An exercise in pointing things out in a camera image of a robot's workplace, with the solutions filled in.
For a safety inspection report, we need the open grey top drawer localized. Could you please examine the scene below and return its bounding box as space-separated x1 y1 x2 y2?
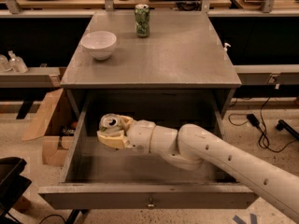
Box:
39 90 257 209

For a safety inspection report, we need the grey cabinet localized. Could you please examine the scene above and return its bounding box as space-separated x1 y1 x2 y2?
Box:
61 9 241 112

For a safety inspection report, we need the black power cable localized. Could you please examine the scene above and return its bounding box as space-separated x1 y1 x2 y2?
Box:
227 96 299 153

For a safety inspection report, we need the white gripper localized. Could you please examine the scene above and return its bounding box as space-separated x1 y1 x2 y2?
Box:
97 115 156 153

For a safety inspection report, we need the white ceramic bowl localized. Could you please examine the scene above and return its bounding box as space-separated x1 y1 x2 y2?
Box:
80 31 117 60

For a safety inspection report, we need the cardboard box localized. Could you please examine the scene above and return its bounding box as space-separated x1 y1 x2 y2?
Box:
21 88 76 166

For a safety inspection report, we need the dark green soda can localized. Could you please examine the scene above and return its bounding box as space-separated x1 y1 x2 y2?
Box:
135 4 150 37

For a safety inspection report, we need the clear plastic bottle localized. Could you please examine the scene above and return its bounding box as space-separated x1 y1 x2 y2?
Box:
8 50 28 74

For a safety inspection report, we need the black chair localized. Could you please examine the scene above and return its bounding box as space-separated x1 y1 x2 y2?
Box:
0 157 32 224

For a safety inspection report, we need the white green 7up can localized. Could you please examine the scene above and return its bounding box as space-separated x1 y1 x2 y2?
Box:
98 114 122 136

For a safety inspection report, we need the metal drawer knob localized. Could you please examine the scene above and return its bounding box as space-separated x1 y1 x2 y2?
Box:
147 197 155 209

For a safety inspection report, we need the small white pump bottle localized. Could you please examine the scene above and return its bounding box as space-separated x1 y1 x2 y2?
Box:
223 42 231 52

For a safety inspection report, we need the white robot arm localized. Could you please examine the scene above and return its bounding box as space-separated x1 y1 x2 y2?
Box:
97 114 299 223

